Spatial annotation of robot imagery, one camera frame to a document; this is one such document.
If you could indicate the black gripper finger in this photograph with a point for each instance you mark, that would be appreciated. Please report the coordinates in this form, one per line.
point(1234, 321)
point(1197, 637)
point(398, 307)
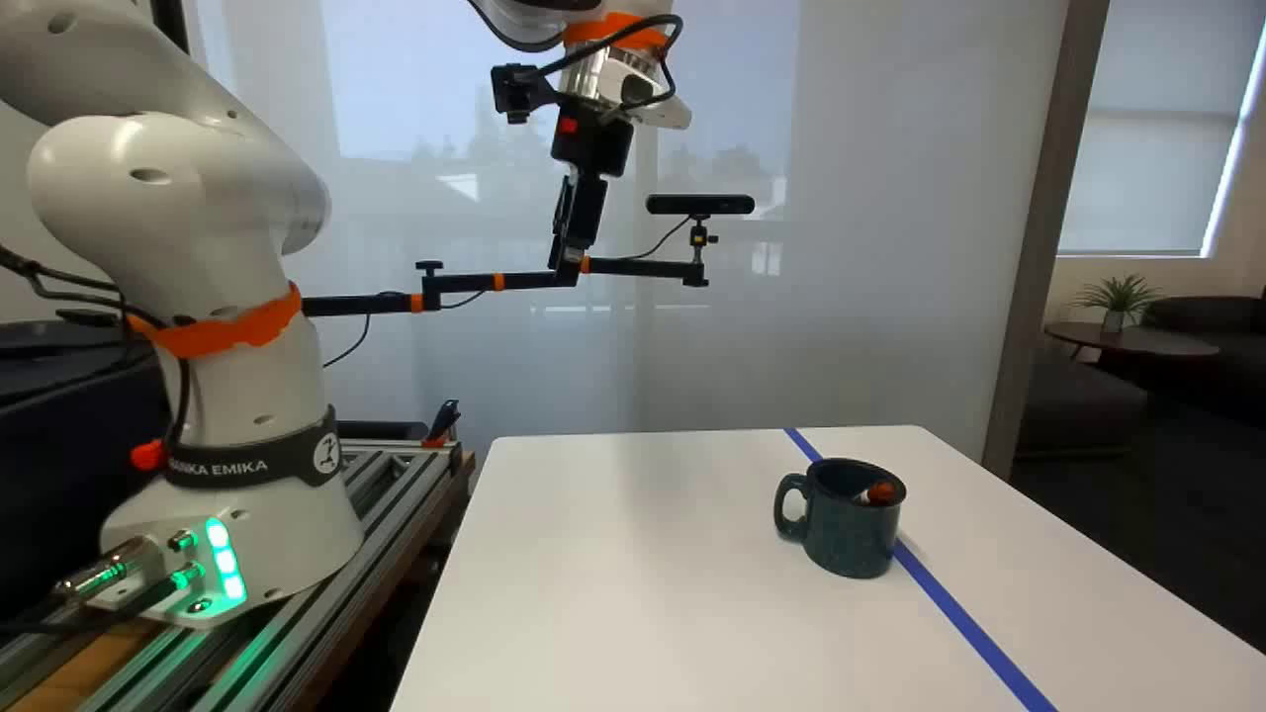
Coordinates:
point(590, 211)
point(563, 231)

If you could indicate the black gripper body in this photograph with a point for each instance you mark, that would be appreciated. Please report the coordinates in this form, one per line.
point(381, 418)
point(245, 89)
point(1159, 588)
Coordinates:
point(593, 143)

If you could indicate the orange marker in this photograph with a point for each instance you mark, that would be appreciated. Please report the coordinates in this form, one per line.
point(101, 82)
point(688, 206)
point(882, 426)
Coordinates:
point(879, 491)

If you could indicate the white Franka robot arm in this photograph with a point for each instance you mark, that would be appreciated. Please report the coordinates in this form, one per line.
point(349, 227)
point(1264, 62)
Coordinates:
point(199, 199)

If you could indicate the dark teal speckled mug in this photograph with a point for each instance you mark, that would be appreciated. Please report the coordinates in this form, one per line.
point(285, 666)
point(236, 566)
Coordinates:
point(842, 528)

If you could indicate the grey window pillar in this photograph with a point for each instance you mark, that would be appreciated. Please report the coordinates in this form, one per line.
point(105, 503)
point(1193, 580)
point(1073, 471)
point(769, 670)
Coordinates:
point(1043, 238)

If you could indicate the small potted plant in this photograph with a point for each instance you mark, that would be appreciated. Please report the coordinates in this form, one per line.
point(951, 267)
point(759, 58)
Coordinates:
point(1122, 297)

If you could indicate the black equipment box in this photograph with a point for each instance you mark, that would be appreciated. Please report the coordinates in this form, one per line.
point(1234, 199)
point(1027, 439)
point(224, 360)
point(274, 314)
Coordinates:
point(64, 450)

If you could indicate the white window blind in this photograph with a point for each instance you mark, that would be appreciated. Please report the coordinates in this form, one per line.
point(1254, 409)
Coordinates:
point(1147, 120)

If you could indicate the blue tape line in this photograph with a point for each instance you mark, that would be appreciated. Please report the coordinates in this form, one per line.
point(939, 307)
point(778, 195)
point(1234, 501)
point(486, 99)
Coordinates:
point(969, 619)

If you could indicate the dark round side table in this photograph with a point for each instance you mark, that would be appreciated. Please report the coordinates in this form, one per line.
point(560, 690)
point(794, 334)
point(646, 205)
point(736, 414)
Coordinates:
point(1132, 342)

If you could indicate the dark sofa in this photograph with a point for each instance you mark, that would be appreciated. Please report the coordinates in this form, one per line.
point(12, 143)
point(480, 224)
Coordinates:
point(1208, 348)

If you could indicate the black camera boom rod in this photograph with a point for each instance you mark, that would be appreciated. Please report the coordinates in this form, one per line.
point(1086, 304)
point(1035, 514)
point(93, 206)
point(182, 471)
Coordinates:
point(514, 282)

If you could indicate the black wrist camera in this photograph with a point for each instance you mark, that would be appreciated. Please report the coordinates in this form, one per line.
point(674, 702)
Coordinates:
point(523, 93)

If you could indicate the aluminium rail frame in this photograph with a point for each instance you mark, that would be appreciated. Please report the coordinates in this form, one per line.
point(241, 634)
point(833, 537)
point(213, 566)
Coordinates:
point(328, 594)

